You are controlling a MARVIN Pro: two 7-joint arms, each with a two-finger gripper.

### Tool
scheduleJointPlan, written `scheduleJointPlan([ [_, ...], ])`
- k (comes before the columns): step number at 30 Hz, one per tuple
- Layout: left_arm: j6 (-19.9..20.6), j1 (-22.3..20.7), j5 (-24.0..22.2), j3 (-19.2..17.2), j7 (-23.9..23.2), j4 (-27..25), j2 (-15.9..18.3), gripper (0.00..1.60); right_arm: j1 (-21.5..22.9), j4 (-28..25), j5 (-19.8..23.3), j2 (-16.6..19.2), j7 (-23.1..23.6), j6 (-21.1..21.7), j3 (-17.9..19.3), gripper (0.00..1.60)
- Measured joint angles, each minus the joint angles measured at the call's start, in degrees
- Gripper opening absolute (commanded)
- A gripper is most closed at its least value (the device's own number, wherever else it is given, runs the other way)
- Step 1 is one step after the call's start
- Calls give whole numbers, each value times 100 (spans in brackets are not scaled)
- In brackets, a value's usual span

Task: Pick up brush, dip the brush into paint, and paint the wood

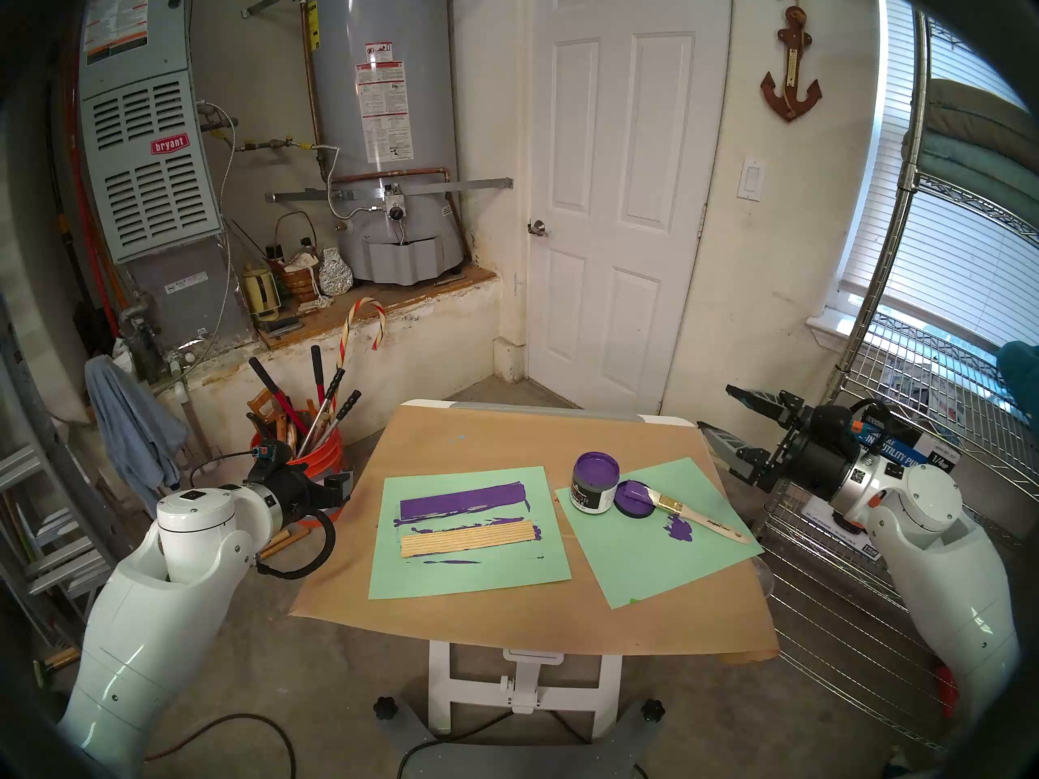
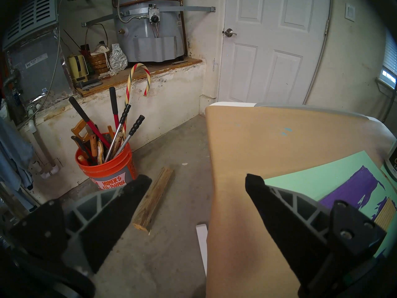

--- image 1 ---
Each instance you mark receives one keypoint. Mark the black-grip metal tool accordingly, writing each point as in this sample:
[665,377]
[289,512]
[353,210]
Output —
[334,384]
[349,402]

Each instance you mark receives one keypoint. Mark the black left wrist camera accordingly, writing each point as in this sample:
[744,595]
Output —
[268,453]

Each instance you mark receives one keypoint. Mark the grey Bryant furnace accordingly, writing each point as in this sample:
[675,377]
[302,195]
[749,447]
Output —
[146,201]

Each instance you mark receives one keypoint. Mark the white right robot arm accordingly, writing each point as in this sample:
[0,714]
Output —
[950,558]

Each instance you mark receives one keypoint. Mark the printed newspaper stack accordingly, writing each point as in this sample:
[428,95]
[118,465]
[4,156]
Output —
[933,392]

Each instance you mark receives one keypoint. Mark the purple jar lid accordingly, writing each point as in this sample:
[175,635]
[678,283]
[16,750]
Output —
[629,505]

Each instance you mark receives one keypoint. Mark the white panel door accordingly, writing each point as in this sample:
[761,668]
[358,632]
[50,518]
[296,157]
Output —
[625,299]

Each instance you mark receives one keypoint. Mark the wooden dowel sticks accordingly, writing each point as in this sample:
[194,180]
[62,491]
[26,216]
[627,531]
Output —
[284,542]

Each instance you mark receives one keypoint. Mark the blue hanging cloth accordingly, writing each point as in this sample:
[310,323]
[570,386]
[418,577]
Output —
[130,428]

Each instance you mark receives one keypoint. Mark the rusty anchor wall decoration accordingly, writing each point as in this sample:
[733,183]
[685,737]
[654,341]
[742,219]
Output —
[794,55]

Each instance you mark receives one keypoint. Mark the white window sill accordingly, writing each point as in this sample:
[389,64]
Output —
[828,331]

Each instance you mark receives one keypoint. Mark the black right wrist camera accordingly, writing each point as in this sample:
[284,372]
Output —
[836,424]

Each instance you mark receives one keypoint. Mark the brown kraft paper cover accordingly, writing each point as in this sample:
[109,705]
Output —
[487,623]

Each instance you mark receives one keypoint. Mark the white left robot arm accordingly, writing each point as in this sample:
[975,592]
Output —
[162,607]

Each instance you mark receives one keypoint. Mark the teal fabric object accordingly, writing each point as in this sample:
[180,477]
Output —
[1021,380]

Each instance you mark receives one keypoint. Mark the olive green cushion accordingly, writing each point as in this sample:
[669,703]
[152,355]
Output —
[982,112]

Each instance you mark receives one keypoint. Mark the white light switch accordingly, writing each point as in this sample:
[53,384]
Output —
[752,179]

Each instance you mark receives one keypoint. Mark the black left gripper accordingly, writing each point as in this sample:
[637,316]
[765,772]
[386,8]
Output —
[299,497]

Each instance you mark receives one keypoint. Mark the light green paper sheet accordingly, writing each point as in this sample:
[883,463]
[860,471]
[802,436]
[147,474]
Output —
[454,578]
[649,566]

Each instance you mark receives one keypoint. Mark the foil-wrapped bundle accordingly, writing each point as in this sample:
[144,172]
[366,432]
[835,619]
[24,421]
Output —
[335,274]

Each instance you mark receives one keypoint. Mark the purple paint jar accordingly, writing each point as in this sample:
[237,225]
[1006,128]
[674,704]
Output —
[594,493]

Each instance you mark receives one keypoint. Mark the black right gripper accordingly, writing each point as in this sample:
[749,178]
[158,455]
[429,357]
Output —
[820,465]

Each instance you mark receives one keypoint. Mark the yellow jug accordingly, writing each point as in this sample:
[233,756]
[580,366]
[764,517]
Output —
[260,294]

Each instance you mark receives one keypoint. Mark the red plastic object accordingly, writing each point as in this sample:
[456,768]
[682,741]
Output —
[946,692]

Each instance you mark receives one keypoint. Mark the striped candy cane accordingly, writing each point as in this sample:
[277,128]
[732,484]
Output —
[345,335]

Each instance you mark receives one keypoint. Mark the grey metal ladder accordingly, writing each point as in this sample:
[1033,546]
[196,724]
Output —
[32,477]

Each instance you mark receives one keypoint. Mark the grey water heater tank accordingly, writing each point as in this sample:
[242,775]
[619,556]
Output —
[341,136]

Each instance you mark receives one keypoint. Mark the wooden ledge board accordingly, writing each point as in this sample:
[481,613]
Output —
[381,299]

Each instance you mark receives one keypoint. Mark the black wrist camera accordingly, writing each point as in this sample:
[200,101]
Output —
[836,424]
[268,453]

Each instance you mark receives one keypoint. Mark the copper pipe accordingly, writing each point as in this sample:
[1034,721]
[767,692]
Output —
[390,173]

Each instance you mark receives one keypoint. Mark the utility pump box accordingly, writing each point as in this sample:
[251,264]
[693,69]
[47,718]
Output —
[929,453]

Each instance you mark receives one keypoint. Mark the orange plastic bucket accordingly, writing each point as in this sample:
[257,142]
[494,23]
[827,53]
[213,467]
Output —
[325,461]

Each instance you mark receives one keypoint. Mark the teal green cushion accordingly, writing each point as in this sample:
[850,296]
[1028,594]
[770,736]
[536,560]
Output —
[966,173]

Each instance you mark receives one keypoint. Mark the white window blinds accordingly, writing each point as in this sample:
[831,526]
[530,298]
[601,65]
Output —
[958,274]

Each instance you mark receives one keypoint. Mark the clear glass bowl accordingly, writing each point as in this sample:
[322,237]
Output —
[765,578]

